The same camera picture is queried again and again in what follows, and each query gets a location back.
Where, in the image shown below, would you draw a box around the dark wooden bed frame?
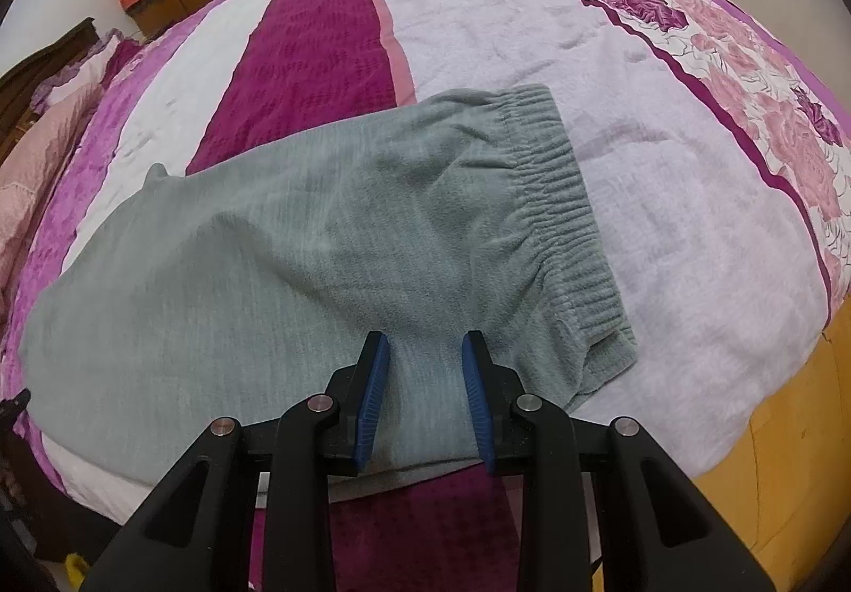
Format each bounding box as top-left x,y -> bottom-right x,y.
0,426 -> 87,566

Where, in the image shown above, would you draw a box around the grey pants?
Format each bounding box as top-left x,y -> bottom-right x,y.
20,85 -> 638,487

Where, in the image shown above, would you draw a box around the pink patterned pillow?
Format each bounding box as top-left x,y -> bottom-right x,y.
0,80 -> 107,307

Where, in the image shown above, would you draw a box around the purple ruffled pillow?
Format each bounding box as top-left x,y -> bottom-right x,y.
30,30 -> 130,114

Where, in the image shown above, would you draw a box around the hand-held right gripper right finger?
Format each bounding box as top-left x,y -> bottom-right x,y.
462,330 -> 776,592

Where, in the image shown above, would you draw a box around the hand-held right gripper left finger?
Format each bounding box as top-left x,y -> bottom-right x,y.
78,330 -> 391,592

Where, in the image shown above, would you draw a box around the dark wooden headboard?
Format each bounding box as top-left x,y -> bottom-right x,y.
0,18 -> 97,168

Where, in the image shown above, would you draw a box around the purple floral bed blanket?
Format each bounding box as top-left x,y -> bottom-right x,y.
0,0 -> 851,592

